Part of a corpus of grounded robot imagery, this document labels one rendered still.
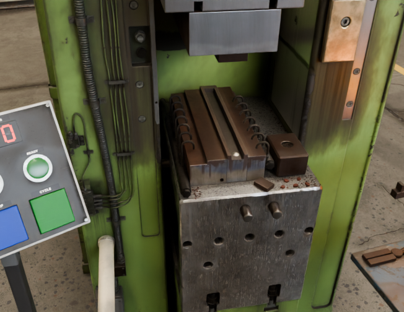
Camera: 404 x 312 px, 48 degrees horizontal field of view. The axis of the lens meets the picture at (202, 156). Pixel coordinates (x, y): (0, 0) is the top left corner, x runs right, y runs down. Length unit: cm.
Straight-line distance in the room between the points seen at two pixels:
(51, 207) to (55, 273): 130
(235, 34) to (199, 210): 45
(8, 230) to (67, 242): 143
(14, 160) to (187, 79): 75
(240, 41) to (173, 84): 58
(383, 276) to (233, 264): 41
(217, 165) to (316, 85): 36
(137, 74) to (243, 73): 53
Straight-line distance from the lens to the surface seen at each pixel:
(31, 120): 101
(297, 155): 122
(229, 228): 122
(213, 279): 136
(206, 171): 117
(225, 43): 101
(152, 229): 146
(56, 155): 101
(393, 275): 138
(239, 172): 119
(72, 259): 233
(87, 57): 113
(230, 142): 123
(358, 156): 150
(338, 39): 124
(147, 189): 136
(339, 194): 157
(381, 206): 275
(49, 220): 101
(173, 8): 97
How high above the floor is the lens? 164
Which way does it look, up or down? 34 degrees down
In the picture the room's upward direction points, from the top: 1 degrees clockwise
